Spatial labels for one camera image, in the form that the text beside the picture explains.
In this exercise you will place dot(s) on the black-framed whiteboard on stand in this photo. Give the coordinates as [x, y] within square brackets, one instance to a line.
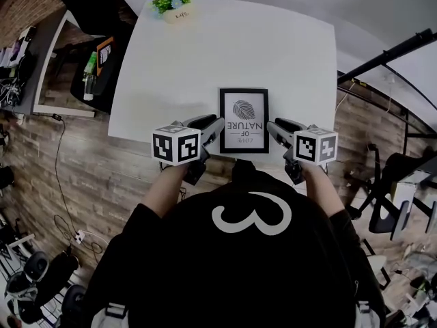
[409, 67]

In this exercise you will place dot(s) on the black rounded device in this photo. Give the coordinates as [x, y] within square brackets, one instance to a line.
[37, 268]

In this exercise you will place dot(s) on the white table top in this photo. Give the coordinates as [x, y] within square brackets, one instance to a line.
[222, 53]

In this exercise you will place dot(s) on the person's right forearm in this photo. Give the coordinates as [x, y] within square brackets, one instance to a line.
[322, 193]

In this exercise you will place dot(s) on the person's left forearm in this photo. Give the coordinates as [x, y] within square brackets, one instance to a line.
[164, 193]

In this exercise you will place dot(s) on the black mesh office chair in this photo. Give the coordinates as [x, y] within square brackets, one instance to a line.
[385, 210]

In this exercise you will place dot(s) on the grey top table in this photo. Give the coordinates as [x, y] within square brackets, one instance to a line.
[37, 63]

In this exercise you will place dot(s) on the white chair with black armrests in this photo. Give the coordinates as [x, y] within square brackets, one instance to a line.
[375, 263]

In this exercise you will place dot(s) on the white power strip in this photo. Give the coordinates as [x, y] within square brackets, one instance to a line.
[79, 236]

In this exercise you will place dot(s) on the black power adapter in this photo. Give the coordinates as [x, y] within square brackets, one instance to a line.
[56, 117]

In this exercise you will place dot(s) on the black framed nature print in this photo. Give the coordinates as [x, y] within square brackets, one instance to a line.
[243, 121]

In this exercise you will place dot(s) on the green plastic bottle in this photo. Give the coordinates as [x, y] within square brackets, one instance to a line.
[89, 77]

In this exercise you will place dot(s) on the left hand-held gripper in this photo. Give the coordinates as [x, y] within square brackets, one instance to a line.
[175, 145]

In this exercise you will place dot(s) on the small potted flower plant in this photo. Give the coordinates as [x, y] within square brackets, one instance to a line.
[174, 2]

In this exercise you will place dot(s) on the person's black shirt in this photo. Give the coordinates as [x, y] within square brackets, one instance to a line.
[232, 279]

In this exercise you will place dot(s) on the orange-edged flat case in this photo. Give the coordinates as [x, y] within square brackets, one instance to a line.
[105, 55]

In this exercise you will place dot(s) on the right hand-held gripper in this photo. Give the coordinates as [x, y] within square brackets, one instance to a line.
[315, 147]

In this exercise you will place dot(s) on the white purple box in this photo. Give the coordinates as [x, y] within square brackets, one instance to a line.
[22, 43]

